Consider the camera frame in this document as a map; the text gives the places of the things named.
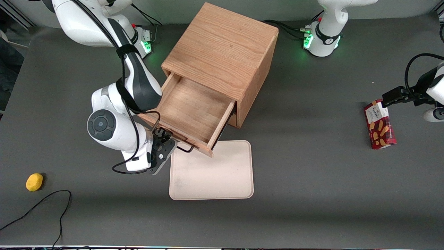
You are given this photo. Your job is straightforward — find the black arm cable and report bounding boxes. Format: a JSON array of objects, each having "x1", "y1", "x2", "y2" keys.
[
  {"x1": 404, "y1": 53, "x2": 444, "y2": 99},
  {"x1": 73, "y1": 0, "x2": 163, "y2": 175}
]

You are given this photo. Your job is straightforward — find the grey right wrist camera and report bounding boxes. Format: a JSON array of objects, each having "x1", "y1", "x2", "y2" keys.
[{"x1": 147, "y1": 138, "x2": 178, "y2": 176}]

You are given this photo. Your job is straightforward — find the yellow lemon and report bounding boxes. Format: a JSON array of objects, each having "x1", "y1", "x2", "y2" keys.
[{"x1": 26, "y1": 173, "x2": 44, "y2": 192}]

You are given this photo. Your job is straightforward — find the dark bulky background object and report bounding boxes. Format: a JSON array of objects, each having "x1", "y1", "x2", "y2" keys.
[{"x1": 0, "y1": 35, "x2": 25, "y2": 112}]

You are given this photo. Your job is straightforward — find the aluminium frame rail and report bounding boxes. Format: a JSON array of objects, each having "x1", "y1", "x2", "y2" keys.
[
  {"x1": 430, "y1": 0, "x2": 444, "y2": 16},
  {"x1": 0, "y1": 0, "x2": 37, "y2": 28}
]

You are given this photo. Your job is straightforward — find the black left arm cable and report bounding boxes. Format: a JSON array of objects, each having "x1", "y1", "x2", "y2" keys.
[{"x1": 404, "y1": 53, "x2": 444, "y2": 99}]

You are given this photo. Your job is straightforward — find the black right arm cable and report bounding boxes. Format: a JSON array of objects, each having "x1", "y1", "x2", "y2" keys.
[{"x1": 73, "y1": 0, "x2": 163, "y2": 175}]

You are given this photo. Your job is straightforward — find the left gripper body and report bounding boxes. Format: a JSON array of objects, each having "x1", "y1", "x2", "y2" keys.
[{"x1": 415, "y1": 62, "x2": 444, "y2": 105}]

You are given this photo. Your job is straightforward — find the oak wooden drawer cabinet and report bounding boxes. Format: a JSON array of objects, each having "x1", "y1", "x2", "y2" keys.
[{"x1": 161, "y1": 2, "x2": 280, "y2": 129}]

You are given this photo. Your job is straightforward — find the black metal drawer handle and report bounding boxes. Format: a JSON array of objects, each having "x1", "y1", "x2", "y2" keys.
[{"x1": 173, "y1": 142, "x2": 195, "y2": 154}]

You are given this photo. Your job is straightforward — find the thin black loose cable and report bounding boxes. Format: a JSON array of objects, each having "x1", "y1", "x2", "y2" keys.
[{"x1": 0, "y1": 190, "x2": 72, "y2": 249}]

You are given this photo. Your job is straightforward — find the wooden drawer with larger-seen handle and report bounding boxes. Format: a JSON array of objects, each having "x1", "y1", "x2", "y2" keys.
[{"x1": 138, "y1": 71, "x2": 238, "y2": 158}]

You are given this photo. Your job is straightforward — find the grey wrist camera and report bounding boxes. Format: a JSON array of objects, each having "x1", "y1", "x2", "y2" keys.
[
  {"x1": 147, "y1": 138, "x2": 178, "y2": 176},
  {"x1": 423, "y1": 108, "x2": 444, "y2": 122}
]

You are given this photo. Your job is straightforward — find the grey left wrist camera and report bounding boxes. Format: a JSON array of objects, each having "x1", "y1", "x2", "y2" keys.
[{"x1": 423, "y1": 108, "x2": 444, "y2": 122}]

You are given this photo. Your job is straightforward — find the red tartan shortbread box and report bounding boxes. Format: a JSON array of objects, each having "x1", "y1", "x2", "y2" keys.
[{"x1": 364, "y1": 99, "x2": 397, "y2": 150}]

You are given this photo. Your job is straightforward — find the cream plastic tray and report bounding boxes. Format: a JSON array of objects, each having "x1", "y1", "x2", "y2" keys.
[{"x1": 169, "y1": 140, "x2": 254, "y2": 201}]

